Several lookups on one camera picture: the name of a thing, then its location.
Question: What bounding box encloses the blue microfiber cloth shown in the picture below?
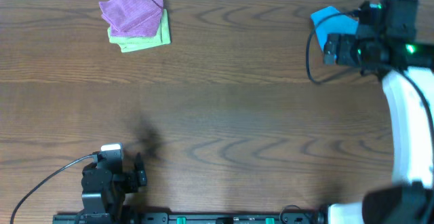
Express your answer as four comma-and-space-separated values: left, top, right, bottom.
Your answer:
311, 6, 358, 50

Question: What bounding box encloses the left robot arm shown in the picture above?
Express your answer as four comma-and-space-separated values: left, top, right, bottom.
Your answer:
81, 149, 147, 223

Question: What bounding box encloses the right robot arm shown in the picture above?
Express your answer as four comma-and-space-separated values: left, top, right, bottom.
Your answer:
323, 0, 433, 223

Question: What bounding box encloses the green folded cloth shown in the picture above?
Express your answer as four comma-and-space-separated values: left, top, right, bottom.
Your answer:
107, 10, 171, 53

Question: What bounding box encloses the purple folded cloth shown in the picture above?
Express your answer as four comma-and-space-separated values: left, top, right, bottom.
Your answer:
99, 0, 163, 37

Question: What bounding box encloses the right black cable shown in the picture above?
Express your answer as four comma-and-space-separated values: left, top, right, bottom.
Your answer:
305, 10, 363, 85

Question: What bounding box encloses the black cable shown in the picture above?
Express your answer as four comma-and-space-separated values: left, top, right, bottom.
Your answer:
9, 153, 100, 224
305, 10, 363, 85

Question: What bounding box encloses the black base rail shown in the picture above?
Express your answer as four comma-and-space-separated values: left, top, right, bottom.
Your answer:
52, 211, 328, 224

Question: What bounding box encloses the left black cable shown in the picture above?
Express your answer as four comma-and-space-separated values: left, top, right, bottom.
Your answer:
9, 153, 100, 224

